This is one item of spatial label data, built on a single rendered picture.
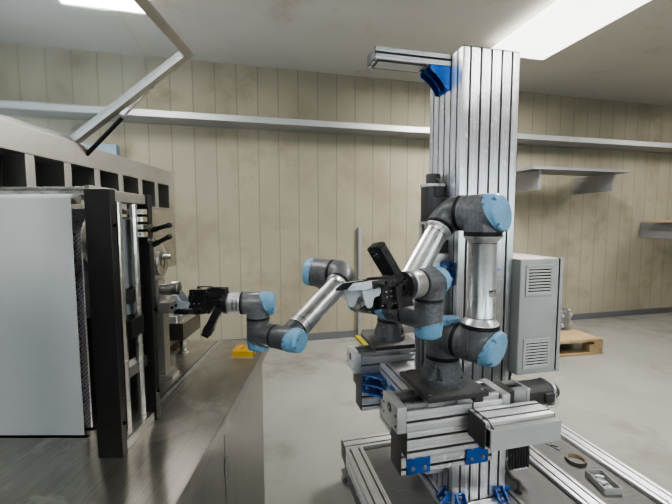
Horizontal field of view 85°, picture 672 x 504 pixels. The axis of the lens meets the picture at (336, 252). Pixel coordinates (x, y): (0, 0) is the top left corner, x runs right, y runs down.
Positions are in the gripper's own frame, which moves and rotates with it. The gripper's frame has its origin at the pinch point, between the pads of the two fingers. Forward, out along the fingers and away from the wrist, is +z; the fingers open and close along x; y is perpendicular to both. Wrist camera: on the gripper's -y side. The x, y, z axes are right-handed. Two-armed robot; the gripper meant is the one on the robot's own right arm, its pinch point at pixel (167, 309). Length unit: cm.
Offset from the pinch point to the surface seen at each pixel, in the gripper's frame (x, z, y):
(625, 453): -88, -228, -109
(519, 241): -368, -301, 4
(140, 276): 34.3, -9.9, 15.9
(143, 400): 38.0, -11.3, -12.2
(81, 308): 38.1, 1.7, 9.3
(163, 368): 10.8, -3.0, -15.7
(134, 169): -46, 34, 52
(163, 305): 11.5, -4.1, 3.9
